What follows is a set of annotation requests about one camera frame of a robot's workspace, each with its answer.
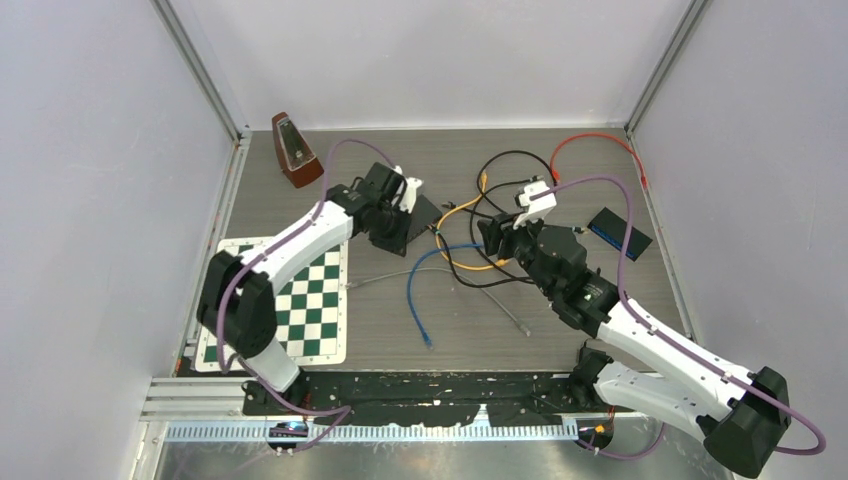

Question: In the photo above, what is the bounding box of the red ethernet cable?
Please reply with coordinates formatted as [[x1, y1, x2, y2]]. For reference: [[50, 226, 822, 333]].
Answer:
[[548, 132, 649, 192]]

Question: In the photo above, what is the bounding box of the yellow ethernet cable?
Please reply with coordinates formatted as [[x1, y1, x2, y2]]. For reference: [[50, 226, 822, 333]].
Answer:
[[433, 170, 510, 272]]

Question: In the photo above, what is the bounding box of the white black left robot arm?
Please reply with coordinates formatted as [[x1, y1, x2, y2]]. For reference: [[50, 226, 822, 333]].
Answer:
[[196, 163, 441, 414]]

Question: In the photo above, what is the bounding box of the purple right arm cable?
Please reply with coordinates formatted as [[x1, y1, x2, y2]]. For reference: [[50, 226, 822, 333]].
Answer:
[[529, 174, 828, 457]]

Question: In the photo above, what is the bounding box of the green white chessboard mat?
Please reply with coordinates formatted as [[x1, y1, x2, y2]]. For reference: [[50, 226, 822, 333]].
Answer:
[[195, 237, 350, 374]]

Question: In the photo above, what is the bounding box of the black blue network switch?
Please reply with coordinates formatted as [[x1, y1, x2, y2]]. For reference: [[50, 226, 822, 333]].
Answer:
[[588, 207, 653, 261]]

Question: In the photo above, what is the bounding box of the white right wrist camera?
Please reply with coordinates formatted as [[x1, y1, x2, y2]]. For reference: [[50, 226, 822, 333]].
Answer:
[[512, 179, 557, 230]]

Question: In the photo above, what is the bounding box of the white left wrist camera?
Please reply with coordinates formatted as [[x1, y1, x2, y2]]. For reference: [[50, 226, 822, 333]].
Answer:
[[396, 177, 423, 214]]

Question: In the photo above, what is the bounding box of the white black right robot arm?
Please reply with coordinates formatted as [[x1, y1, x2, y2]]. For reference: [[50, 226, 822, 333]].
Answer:
[[477, 214, 791, 478]]

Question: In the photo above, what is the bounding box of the brown wooden metronome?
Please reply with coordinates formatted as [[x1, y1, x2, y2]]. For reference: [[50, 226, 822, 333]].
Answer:
[[272, 112, 324, 188]]

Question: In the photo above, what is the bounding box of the blue ethernet cable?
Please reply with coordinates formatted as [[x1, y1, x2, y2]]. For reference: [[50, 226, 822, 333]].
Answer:
[[406, 243, 485, 350]]

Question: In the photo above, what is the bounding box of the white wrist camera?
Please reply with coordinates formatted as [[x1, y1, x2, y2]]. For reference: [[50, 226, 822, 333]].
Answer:
[[512, 179, 557, 230], [396, 177, 423, 214]]

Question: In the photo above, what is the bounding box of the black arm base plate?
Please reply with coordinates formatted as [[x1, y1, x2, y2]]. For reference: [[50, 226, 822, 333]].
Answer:
[[283, 371, 620, 427]]

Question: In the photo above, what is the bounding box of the short black ethernet cable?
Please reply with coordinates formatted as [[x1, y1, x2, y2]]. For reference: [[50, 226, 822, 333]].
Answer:
[[468, 150, 558, 266]]

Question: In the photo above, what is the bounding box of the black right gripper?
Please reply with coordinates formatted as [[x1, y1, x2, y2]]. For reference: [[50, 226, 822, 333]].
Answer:
[[476, 207, 557, 298]]

